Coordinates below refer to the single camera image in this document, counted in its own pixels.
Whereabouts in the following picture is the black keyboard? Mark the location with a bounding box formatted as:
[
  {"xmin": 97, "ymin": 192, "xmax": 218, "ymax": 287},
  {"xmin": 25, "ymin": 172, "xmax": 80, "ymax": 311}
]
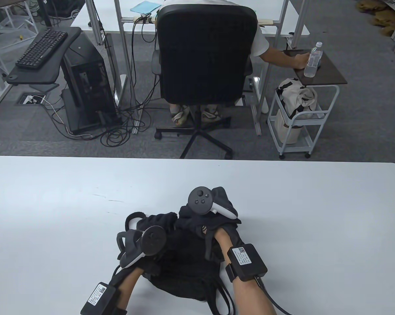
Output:
[{"xmin": 15, "ymin": 28, "xmax": 68, "ymax": 70}]

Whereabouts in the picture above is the black office chair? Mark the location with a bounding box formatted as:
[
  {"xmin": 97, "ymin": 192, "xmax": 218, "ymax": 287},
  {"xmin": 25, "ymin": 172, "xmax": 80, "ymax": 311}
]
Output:
[{"xmin": 151, "ymin": 5, "xmax": 258, "ymax": 160}]

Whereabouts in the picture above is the floor power outlet box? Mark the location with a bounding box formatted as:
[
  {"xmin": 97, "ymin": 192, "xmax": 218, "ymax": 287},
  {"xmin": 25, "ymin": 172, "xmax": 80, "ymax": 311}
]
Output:
[{"xmin": 15, "ymin": 93, "xmax": 49, "ymax": 105}]

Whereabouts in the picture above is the white cart with brown top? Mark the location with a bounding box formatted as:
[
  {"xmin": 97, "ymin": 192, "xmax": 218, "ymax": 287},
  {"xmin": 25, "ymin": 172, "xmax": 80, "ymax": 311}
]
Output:
[{"xmin": 267, "ymin": 49, "xmax": 348, "ymax": 160}]

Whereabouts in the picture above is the black computer tower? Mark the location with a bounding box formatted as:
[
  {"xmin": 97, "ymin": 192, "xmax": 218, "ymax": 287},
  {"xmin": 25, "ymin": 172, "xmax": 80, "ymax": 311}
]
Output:
[{"xmin": 60, "ymin": 33, "xmax": 121, "ymax": 132}]

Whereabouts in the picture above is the thin white cable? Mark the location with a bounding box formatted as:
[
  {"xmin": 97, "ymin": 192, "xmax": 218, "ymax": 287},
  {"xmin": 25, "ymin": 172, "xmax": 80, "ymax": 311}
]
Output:
[{"xmin": 33, "ymin": 97, "xmax": 96, "ymax": 139}]

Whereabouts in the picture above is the dark grey tracking controller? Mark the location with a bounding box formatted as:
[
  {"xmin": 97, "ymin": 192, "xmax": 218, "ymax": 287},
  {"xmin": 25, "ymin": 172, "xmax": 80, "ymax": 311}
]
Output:
[
  {"xmin": 188, "ymin": 186, "xmax": 241, "ymax": 220},
  {"xmin": 116, "ymin": 226, "xmax": 167, "ymax": 269}
]

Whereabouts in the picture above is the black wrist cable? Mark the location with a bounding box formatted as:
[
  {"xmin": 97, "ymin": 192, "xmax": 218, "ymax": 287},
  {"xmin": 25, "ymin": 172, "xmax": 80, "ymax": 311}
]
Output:
[{"xmin": 254, "ymin": 276, "xmax": 298, "ymax": 315}]

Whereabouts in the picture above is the black curved side desk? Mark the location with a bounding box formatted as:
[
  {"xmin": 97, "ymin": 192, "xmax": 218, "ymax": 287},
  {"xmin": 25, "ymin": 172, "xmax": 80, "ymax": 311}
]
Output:
[{"xmin": 5, "ymin": 27, "xmax": 83, "ymax": 94}]

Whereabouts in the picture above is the black fabric bag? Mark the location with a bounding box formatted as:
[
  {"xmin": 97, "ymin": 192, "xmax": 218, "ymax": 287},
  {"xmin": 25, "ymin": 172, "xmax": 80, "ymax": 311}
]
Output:
[{"xmin": 142, "ymin": 226, "xmax": 232, "ymax": 302}]

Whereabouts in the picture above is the black monitor stand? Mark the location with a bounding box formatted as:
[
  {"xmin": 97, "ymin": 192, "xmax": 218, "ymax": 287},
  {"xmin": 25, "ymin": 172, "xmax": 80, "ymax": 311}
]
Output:
[{"xmin": 36, "ymin": 0, "xmax": 55, "ymax": 27}]

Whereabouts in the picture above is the black wrist sensor box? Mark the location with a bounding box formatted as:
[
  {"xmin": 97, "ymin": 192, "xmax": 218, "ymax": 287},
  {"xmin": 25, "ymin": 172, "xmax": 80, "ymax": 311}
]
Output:
[
  {"xmin": 80, "ymin": 281, "xmax": 121, "ymax": 315},
  {"xmin": 226, "ymin": 243, "xmax": 269, "ymax": 282}
]

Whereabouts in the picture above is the pile of brown cardboard pieces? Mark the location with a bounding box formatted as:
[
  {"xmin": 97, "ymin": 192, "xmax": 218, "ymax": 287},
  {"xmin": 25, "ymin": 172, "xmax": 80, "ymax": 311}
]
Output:
[{"xmin": 355, "ymin": 0, "xmax": 395, "ymax": 63}]

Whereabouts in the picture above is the cream bag with black straps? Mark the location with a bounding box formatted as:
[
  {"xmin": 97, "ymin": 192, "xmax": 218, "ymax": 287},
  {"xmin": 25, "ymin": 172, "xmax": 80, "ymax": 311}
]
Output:
[{"xmin": 276, "ymin": 78, "xmax": 319, "ymax": 119}]

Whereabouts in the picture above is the tangle of black cables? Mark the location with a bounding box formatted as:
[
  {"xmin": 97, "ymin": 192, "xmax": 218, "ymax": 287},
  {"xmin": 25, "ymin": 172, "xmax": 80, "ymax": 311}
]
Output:
[{"xmin": 99, "ymin": 16, "xmax": 160, "ymax": 148}]

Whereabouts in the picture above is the white desk with metal frame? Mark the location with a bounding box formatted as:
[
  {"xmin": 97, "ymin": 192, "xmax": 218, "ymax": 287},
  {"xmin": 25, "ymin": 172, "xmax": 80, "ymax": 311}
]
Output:
[{"xmin": 70, "ymin": 0, "xmax": 311, "ymax": 136}]

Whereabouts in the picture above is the person's left forearm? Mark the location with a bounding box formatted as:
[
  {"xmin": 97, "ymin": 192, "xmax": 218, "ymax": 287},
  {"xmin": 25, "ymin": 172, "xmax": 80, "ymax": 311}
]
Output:
[{"xmin": 114, "ymin": 266, "xmax": 147, "ymax": 315}]

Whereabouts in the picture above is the white wire rack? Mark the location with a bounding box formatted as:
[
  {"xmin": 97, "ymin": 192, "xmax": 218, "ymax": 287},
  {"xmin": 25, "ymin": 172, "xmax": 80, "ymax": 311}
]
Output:
[{"xmin": 0, "ymin": 0, "xmax": 41, "ymax": 59}]

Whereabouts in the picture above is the clear plastic water bottle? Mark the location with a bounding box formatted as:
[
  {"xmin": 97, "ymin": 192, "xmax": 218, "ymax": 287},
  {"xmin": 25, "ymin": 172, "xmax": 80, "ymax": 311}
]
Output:
[{"xmin": 304, "ymin": 42, "xmax": 323, "ymax": 78}]

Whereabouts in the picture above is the white tote bag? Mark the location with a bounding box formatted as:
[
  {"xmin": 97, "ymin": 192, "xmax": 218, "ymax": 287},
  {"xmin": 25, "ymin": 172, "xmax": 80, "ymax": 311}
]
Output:
[{"xmin": 274, "ymin": 109, "xmax": 303, "ymax": 145}]

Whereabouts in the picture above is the white desk frame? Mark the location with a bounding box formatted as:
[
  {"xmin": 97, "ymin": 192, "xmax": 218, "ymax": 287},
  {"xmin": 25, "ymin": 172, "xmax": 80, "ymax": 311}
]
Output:
[{"xmin": 0, "ymin": 43, "xmax": 13, "ymax": 112}]

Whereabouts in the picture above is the light blue paper folder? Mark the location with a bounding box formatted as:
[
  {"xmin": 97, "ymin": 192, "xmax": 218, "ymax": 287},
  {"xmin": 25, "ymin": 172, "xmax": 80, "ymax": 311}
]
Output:
[{"xmin": 131, "ymin": 1, "xmax": 161, "ymax": 13}]

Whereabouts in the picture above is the person's right hand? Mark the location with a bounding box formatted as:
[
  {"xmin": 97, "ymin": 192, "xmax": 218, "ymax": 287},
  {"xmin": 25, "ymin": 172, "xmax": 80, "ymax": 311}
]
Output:
[{"xmin": 179, "ymin": 205, "xmax": 242, "ymax": 241}]

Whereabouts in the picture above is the person's left hand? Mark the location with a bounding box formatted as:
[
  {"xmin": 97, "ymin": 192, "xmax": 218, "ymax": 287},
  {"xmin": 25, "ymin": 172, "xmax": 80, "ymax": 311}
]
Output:
[{"xmin": 137, "ymin": 213, "xmax": 179, "ymax": 278}]

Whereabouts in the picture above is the person's right forearm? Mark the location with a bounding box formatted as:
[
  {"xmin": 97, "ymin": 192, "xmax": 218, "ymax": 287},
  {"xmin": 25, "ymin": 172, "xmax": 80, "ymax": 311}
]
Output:
[{"xmin": 206, "ymin": 228, "xmax": 278, "ymax": 315}]

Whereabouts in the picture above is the black shoulder strap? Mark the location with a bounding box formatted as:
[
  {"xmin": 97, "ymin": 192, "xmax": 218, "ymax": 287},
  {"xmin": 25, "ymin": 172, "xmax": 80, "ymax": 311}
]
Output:
[
  {"xmin": 124, "ymin": 212, "xmax": 147, "ymax": 232},
  {"xmin": 209, "ymin": 282, "xmax": 234, "ymax": 315}
]

